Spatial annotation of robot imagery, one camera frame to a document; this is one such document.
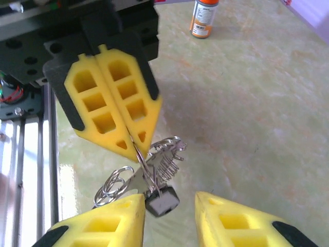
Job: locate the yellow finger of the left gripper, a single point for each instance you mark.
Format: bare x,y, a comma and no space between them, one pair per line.
123,79
90,112

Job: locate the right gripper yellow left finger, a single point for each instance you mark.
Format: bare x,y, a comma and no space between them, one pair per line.
102,226

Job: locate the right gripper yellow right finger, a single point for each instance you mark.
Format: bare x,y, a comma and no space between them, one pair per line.
231,226

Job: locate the metal key holder with rings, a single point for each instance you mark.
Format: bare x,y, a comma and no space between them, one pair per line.
154,167

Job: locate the orange-capped labelled pill bottle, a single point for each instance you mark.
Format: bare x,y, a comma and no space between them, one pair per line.
203,23

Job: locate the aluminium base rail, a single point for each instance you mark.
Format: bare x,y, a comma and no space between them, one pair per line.
33,154

